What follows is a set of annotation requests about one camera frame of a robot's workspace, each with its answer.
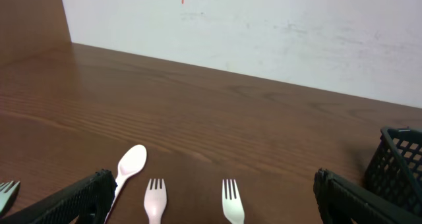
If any dark green plastic basket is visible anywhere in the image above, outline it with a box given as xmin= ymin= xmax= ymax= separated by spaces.
xmin=364 ymin=126 xmax=421 ymax=216

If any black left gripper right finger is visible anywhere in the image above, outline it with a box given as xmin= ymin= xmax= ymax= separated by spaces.
xmin=313 ymin=169 xmax=421 ymax=224

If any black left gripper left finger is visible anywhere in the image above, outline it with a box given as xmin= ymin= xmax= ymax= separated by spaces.
xmin=1 ymin=169 xmax=117 ymax=224

